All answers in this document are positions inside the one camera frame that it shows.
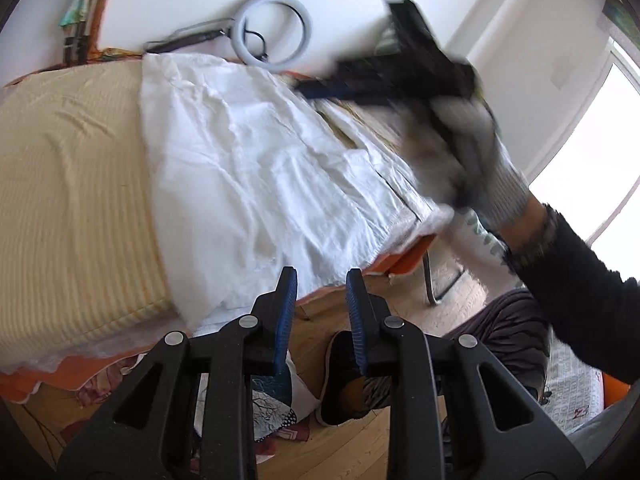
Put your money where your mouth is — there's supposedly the white long-sleeve shirt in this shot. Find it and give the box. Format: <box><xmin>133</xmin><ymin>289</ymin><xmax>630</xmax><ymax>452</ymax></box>
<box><xmin>140</xmin><ymin>53</ymin><xmax>454</xmax><ymax>333</ymax></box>

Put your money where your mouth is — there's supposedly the pile of clothes on floor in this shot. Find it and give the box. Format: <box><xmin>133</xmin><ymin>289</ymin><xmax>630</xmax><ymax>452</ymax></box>
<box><xmin>58</xmin><ymin>338</ymin><xmax>319</xmax><ymax>479</ymax></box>

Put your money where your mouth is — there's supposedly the right hand grey glove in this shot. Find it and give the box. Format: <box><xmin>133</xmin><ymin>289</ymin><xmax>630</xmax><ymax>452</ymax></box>
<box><xmin>401</xmin><ymin>96</ymin><xmax>529</xmax><ymax>231</ymax></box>

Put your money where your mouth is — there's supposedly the black shoe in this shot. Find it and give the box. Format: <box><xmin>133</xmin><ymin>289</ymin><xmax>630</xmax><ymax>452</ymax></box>
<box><xmin>316</xmin><ymin>330</ymin><xmax>392</xmax><ymax>427</ymax></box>

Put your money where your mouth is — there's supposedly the yellow striped blanket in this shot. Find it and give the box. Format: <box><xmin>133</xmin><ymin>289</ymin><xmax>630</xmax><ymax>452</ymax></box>
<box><xmin>1</xmin><ymin>61</ymin><xmax>171</xmax><ymax>368</ymax></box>

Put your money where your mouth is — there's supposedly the green white patterned pillow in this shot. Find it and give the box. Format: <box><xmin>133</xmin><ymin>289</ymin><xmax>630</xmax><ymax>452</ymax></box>
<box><xmin>444</xmin><ymin>209</ymin><xmax>522</xmax><ymax>298</ymax></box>

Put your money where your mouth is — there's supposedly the black metal chair frame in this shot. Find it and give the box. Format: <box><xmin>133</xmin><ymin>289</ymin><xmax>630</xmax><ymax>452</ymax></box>
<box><xmin>422</xmin><ymin>247</ymin><xmax>466</xmax><ymax>307</ymax></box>

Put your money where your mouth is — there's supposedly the white ring light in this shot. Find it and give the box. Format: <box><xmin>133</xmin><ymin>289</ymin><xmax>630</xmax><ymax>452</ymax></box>
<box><xmin>230</xmin><ymin>0</ymin><xmax>312</xmax><ymax>73</ymax></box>

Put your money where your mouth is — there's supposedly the black ring light handle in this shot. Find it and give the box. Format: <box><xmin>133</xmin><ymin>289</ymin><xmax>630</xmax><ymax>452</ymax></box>
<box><xmin>144</xmin><ymin>29</ymin><xmax>227</xmax><ymax>54</ymax></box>

